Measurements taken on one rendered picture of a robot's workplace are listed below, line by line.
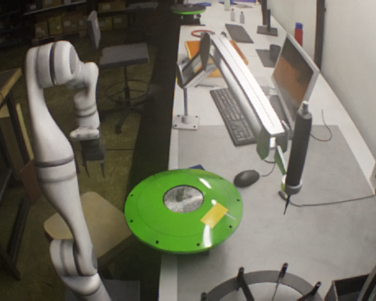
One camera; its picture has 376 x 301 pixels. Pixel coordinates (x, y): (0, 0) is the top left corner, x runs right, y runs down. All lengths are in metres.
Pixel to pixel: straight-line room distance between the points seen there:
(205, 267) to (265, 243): 0.20
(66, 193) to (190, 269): 0.46
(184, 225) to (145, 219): 0.10
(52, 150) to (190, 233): 0.40
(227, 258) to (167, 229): 0.23
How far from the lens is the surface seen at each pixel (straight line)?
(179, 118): 1.56
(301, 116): 0.65
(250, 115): 0.87
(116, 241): 1.47
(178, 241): 0.87
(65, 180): 0.68
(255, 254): 1.04
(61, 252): 0.75
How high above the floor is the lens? 1.75
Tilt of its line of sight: 37 degrees down
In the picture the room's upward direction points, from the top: 3 degrees counter-clockwise
